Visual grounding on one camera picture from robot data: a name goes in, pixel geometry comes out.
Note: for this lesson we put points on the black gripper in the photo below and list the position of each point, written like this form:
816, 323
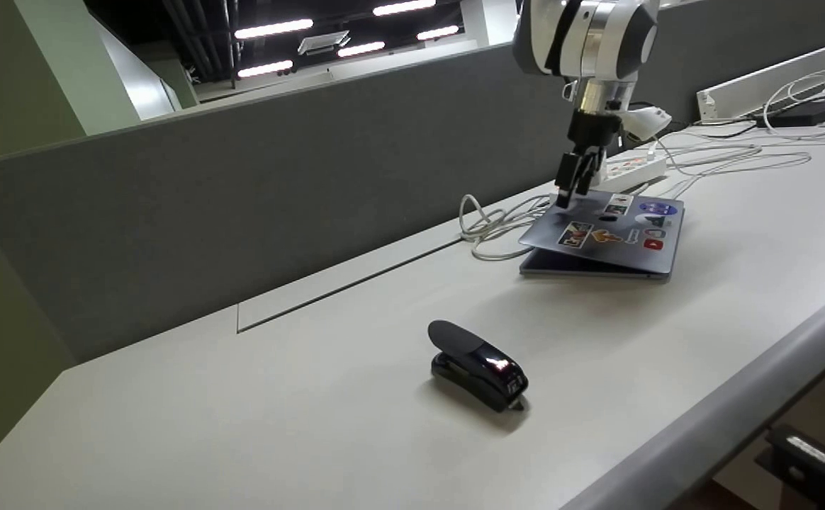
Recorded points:
576, 167

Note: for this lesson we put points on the grey laptop with stickers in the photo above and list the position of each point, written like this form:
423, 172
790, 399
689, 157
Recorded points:
609, 232

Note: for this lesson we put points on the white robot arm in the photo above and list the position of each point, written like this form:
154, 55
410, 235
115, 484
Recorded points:
596, 49

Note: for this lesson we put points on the white power strip orange switches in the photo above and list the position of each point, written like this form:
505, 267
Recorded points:
630, 170

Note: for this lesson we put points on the white power adapter brick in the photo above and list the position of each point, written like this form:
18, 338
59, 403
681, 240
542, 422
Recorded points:
646, 121

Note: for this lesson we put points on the black stapler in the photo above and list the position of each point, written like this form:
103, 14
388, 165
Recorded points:
478, 365

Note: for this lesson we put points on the black power adapter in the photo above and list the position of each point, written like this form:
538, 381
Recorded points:
797, 113

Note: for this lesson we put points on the black office chair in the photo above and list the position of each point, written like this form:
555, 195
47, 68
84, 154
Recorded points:
797, 461

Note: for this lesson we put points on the grey desk partition panel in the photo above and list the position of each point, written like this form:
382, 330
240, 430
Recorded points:
130, 232

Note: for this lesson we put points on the white cable tray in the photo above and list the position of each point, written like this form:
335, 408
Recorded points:
746, 94

